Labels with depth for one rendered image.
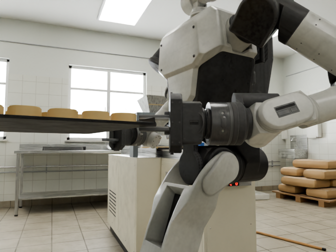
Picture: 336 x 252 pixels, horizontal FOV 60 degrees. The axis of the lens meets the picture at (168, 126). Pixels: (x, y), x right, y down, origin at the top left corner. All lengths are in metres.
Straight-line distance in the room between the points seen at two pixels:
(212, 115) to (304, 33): 0.30
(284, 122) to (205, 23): 0.35
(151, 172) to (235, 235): 0.80
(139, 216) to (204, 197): 1.49
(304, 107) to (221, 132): 0.16
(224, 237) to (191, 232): 0.93
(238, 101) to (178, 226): 0.35
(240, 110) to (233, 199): 1.17
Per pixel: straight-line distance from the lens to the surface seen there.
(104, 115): 0.53
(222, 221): 1.70
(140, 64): 5.62
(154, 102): 2.29
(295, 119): 0.59
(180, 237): 0.79
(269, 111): 0.58
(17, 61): 5.39
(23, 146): 5.13
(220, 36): 0.78
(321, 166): 5.48
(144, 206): 2.23
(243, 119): 0.57
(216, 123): 0.56
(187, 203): 0.75
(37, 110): 0.50
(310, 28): 0.75
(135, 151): 2.28
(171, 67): 0.87
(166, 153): 2.14
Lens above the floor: 0.91
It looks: 4 degrees up
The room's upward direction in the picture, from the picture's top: straight up
